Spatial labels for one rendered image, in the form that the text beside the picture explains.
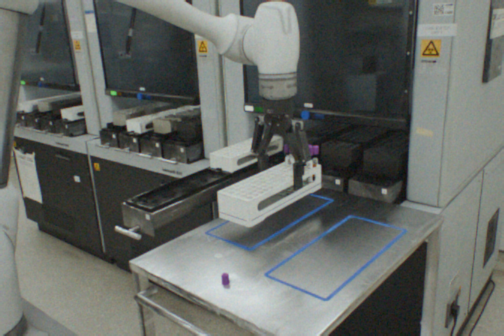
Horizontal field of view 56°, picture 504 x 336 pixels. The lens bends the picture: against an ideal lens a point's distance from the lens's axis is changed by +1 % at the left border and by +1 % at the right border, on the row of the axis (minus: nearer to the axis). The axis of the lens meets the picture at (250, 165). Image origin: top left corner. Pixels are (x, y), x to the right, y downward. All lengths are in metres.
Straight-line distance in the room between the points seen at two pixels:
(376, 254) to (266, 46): 0.50
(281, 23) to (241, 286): 0.56
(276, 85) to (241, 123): 0.72
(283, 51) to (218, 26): 0.19
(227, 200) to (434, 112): 0.66
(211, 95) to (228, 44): 0.70
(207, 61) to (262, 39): 0.79
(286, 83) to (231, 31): 0.20
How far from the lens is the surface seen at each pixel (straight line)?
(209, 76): 1.85
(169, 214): 1.34
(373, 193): 1.45
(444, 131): 1.42
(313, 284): 0.91
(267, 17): 1.07
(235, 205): 1.05
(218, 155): 1.55
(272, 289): 0.90
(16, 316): 1.06
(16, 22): 1.10
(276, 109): 1.10
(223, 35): 1.18
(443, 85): 1.39
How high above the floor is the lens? 1.31
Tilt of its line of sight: 18 degrees down
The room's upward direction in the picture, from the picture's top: 3 degrees counter-clockwise
